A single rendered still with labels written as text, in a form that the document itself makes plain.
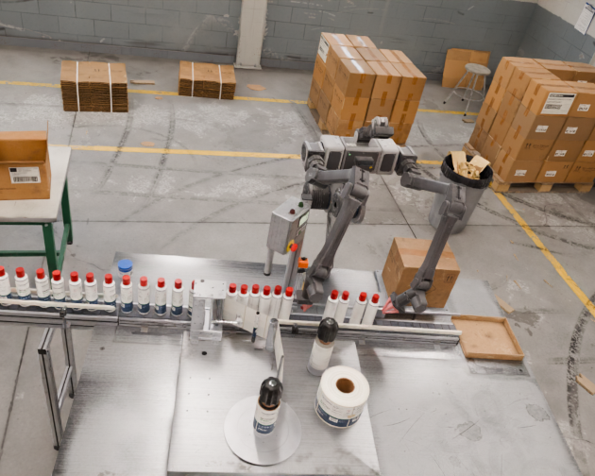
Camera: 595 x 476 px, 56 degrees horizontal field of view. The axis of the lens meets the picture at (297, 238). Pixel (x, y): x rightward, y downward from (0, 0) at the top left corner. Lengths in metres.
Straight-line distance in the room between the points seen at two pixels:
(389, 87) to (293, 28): 2.32
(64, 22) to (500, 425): 6.54
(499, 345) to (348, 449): 1.10
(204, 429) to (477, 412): 1.21
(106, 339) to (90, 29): 5.49
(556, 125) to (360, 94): 1.91
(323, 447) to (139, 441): 0.71
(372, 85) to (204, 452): 4.25
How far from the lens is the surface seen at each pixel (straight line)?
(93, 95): 6.22
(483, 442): 2.67
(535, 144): 6.06
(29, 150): 3.74
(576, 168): 6.59
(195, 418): 2.35
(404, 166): 2.95
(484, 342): 3.07
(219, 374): 2.48
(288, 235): 2.37
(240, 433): 2.31
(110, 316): 2.70
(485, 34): 8.77
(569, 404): 4.29
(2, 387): 3.66
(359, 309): 2.69
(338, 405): 2.29
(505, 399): 2.87
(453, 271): 2.94
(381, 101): 5.87
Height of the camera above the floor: 2.83
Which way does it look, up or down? 37 degrees down
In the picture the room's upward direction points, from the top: 12 degrees clockwise
